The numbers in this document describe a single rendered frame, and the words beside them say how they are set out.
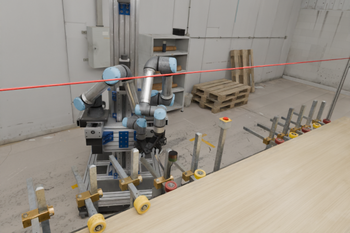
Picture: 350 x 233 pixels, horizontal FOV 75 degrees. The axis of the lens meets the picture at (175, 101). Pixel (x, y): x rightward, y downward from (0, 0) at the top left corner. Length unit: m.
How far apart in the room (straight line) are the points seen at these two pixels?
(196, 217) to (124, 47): 1.47
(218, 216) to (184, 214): 0.20
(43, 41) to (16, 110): 1.04
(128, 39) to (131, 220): 1.42
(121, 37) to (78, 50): 1.83
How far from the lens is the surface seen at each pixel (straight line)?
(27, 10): 3.65
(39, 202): 1.37
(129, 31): 2.10
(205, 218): 1.43
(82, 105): 1.93
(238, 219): 1.48
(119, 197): 2.46
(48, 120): 4.05
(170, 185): 1.57
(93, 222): 1.30
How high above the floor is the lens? 1.95
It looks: 21 degrees down
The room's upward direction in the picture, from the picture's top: 5 degrees clockwise
